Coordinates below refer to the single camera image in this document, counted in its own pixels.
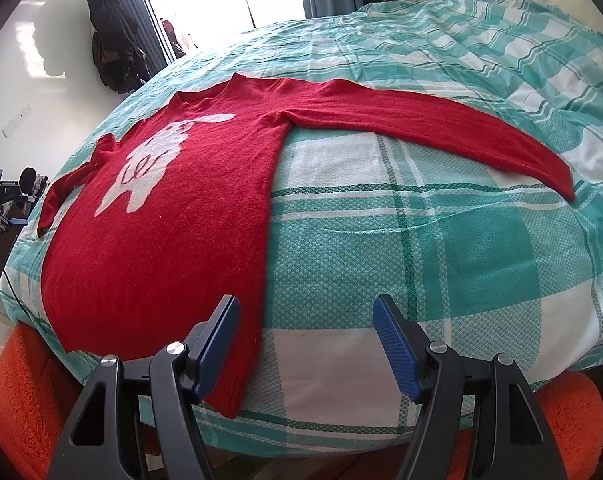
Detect dark hanging clothes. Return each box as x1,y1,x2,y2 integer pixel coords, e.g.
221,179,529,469
85,0,151,94

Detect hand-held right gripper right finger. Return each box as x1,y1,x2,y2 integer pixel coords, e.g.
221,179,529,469
372,293,569,480

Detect red sweater with white print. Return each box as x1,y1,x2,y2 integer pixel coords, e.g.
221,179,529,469
36,73,576,420

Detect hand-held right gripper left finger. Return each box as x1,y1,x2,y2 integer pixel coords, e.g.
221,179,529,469
46,294,241,480

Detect teal plaid bed blanket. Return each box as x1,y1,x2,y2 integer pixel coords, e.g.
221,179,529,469
0,0,603,457

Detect black cable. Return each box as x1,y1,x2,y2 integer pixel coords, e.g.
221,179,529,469
0,270,69,348

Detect orange fleece cloth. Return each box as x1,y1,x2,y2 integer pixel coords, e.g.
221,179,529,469
0,327,603,480

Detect white wall socket strip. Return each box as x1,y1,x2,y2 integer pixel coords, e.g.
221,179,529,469
2,103,35,138

